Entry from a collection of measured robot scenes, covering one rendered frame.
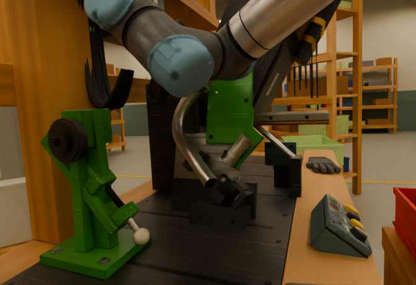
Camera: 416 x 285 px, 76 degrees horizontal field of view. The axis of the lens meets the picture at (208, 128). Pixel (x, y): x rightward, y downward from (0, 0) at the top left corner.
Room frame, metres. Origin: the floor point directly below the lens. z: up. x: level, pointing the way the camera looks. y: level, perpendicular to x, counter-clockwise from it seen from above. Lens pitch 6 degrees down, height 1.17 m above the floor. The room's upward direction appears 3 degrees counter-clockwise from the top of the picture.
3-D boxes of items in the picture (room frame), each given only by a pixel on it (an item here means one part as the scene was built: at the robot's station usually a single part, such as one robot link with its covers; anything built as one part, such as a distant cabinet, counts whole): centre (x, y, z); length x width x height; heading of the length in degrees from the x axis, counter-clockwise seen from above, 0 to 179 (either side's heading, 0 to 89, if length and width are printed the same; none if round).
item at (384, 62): (8.45, -4.09, 1.12); 3.16 x 0.54 x 2.24; 76
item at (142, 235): (0.45, 0.14, 0.96); 0.06 x 0.03 x 0.06; 68
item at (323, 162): (1.02, -0.43, 0.91); 0.20 x 0.11 x 0.03; 168
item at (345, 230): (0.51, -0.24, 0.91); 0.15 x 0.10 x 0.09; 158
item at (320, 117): (0.83, -0.16, 1.11); 0.39 x 0.16 x 0.03; 68
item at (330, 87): (4.00, -1.04, 1.19); 2.30 x 0.55 x 2.39; 26
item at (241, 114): (0.70, -0.07, 1.17); 0.13 x 0.12 x 0.20; 158
